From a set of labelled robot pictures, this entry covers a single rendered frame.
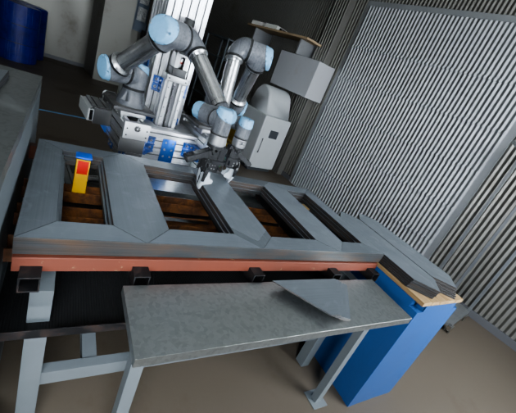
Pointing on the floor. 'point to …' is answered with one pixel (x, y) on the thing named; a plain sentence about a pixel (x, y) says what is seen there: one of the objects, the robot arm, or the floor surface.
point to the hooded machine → (266, 126)
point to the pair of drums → (20, 31)
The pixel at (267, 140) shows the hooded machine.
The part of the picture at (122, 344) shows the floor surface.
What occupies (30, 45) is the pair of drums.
